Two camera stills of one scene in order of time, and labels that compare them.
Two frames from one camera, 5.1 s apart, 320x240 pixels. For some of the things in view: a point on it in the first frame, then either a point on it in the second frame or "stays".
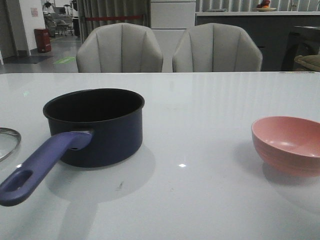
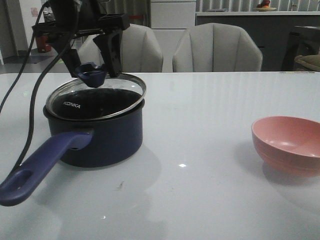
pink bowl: [288, 144] stays
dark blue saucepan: [88, 128] stays
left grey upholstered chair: [120, 47] stays
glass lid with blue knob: [9, 130] -> [95, 94]
